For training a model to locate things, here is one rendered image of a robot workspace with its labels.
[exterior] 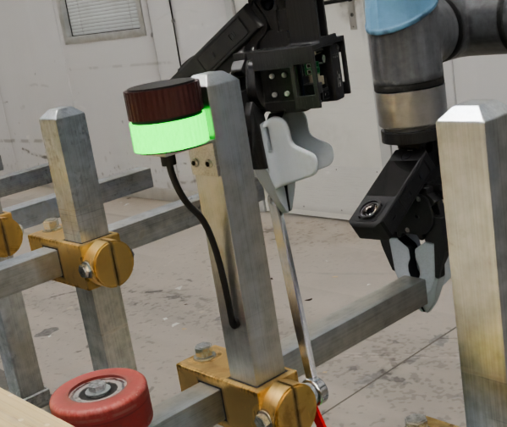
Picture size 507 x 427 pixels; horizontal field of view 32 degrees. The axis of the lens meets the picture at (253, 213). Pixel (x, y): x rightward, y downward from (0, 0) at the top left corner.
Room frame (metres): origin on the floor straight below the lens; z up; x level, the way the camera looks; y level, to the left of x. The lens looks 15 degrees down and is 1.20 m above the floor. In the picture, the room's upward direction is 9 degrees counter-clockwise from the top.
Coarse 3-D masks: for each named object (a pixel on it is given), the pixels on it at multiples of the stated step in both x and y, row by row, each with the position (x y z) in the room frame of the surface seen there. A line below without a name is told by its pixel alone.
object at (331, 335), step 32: (384, 288) 0.90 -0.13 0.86; (416, 288) 0.90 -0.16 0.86; (320, 320) 0.84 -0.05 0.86; (352, 320) 0.83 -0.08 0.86; (384, 320) 0.86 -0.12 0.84; (288, 352) 0.77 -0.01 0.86; (320, 352) 0.80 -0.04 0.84; (160, 416) 0.68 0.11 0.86; (192, 416) 0.69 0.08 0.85; (224, 416) 0.71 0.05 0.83
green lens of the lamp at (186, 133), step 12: (180, 120) 0.65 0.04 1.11; (192, 120) 0.66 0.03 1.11; (204, 120) 0.67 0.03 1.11; (132, 132) 0.67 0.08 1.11; (144, 132) 0.66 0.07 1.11; (156, 132) 0.65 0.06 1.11; (168, 132) 0.65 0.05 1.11; (180, 132) 0.65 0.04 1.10; (192, 132) 0.66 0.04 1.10; (204, 132) 0.67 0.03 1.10; (144, 144) 0.66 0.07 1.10; (156, 144) 0.65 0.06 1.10; (168, 144) 0.65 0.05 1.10; (180, 144) 0.65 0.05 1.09; (192, 144) 0.66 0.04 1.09
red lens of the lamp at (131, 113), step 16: (128, 96) 0.66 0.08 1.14; (144, 96) 0.65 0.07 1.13; (160, 96) 0.65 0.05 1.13; (176, 96) 0.65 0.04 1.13; (192, 96) 0.66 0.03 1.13; (128, 112) 0.67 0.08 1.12; (144, 112) 0.66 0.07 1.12; (160, 112) 0.65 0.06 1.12; (176, 112) 0.65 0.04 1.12; (192, 112) 0.66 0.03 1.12
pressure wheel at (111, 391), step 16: (64, 384) 0.67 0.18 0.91; (80, 384) 0.67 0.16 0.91; (96, 384) 0.65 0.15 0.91; (112, 384) 0.67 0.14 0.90; (128, 384) 0.65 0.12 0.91; (144, 384) 0.65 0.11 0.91; (64, 400) 0.64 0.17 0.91; (80, 400) 0.64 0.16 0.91; (96, 400) 0.64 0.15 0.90; (112, 400) 0.63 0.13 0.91; (128, 400) 0.63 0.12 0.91; (144, 400) 0.64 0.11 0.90; (64, 416) 0.62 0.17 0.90; (80, 416) 0.62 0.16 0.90; (96, 416) 0.62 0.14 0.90; (112, 416) 0.62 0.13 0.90; (128, 416) 0.63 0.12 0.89; (144, 416) 0.64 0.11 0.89
